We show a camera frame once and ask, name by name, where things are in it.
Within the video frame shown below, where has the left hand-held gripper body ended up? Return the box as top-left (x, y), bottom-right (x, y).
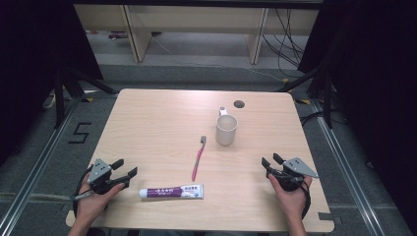
top-left (87, 157), bottom-right (116, 195)

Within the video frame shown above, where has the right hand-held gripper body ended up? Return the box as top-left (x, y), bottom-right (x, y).
top-left (268, 156), bottom-right (319, 192)

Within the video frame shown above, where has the beige cup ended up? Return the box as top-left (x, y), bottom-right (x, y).
top-left (214, 106), bottom-right (239, 147)

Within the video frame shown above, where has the pink toothbrush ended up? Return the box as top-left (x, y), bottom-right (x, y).
top-left (191, 135), bottom-right (208, 183)

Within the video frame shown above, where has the person's left hand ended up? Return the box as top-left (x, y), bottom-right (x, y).
top-left (75, 173), bottom-right (126, 226)

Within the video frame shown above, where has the person's right hand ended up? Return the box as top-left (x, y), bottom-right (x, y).
top-left (268, 174), bottom-right (313, 226)

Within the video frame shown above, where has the purple white toothpaste tube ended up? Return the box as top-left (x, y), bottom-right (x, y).
top-left (139, 183), bottom-right (205, 201)

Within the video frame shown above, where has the grey tape piece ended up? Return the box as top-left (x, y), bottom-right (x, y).
top-left (318, 211), bottom-right (342, 226)

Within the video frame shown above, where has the black metal stand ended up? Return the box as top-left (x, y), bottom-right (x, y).
top-left (274, 64), bottom-right (334, 130)
top-left (53, 65), bottom-right (120, 130)

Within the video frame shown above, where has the black curtain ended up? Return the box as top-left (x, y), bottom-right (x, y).
top-left (297, 0), bottom-right (417, 227)
top-left (0, 0), bottom-right (104, 165)

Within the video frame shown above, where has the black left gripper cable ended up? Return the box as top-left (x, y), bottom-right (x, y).
top-left (72, 164), bottom-right (94, 218)

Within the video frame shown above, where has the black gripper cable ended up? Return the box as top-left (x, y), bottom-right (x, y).
top-left (300, 181), bottom-right (312, 220)
top-left (72, 164), bottom-right (94, 218)

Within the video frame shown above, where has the silver cable plug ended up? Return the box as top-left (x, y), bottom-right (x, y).
top-left (72, 192), bottom-right (93, 202)

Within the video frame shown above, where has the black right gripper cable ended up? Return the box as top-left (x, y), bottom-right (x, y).
top-left (300, 181), bottom-right (312, 220)

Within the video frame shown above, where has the metal floor rail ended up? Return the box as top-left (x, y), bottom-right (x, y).
top-left (0, 96), bottom-right (83, 236)
top-left (310, 98), bottom-right (387, 236)

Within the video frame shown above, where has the white floor cable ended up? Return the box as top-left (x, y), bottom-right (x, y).
top-left (149, 32), bottom-right (287, 84)

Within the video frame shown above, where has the bundle of black hanging cables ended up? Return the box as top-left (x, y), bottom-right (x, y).
top-left (261, 8), bottom-right (307, 79)

